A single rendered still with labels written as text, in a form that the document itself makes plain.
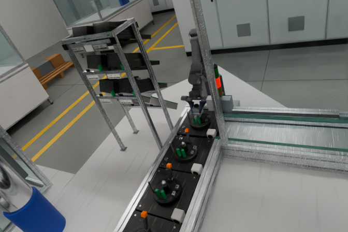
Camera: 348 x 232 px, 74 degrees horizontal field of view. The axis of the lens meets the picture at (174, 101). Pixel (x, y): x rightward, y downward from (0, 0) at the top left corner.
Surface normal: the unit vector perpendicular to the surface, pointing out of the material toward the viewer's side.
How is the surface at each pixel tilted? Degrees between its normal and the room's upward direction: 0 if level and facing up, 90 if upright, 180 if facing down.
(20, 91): 90
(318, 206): 0
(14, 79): 90
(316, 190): 0
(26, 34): 90
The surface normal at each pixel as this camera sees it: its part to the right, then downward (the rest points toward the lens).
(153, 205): -0.27, -0.80
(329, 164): -0.39, 0.59
